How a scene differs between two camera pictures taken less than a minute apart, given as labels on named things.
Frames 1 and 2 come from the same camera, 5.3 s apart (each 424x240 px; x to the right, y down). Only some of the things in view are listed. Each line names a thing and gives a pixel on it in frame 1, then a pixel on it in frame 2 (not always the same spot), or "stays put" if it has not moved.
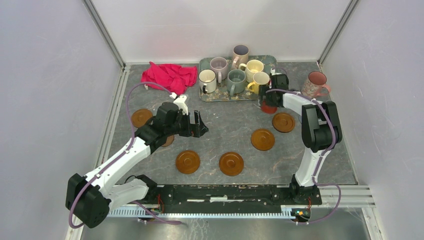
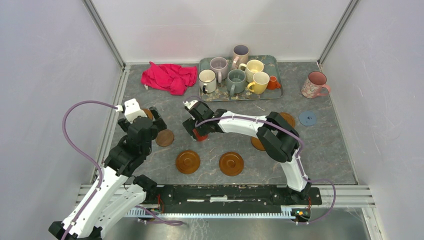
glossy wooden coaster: (231, 163) stays put
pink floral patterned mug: (316, 86) stays put
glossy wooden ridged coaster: (187, 162) stays put
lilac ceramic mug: (219, 64) stays put
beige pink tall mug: (240, 54) stays put
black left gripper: (196, 130) → (159, 123)
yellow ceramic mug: (260, 78) stays put
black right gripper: (262, 90) → (190, 124)
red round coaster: (268, 110) → (199, 138)
